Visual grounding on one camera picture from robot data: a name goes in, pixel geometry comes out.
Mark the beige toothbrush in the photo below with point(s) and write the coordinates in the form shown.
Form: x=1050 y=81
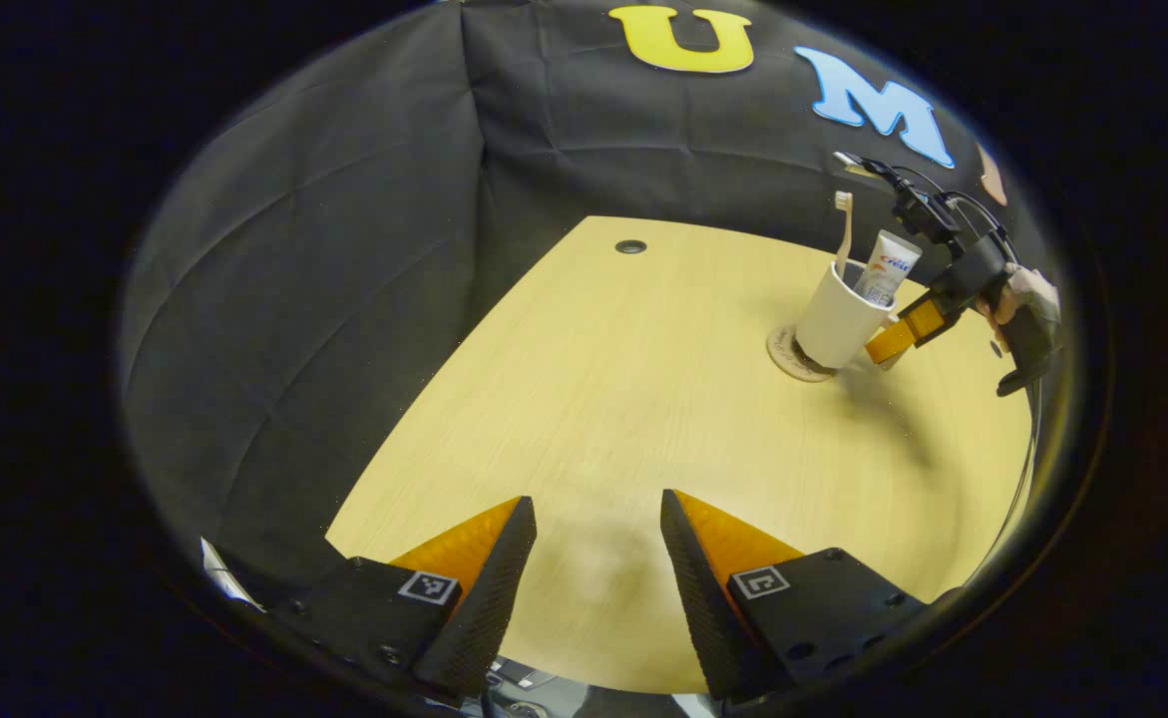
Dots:
x=845 y=229

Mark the round cork coaster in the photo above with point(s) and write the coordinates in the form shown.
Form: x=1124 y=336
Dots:
x=781 y=354

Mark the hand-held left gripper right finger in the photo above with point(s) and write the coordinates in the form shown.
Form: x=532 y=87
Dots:
x=703 y=608

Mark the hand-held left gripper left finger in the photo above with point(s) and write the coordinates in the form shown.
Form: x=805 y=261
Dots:
x=489 y=608

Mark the white toothpaste tube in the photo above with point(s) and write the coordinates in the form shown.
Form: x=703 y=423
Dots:
x=888 y=267

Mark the black backdrop cloth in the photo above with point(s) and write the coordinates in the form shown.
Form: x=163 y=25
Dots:
x=344 y=249

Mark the white paper sheet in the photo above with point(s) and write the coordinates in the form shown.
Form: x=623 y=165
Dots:
x=226 y=578

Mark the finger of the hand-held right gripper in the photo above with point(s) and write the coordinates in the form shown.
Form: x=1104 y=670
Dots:
x=903 y=332

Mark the light wooden desktop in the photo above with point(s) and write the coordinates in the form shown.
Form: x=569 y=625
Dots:
x=643 y=399

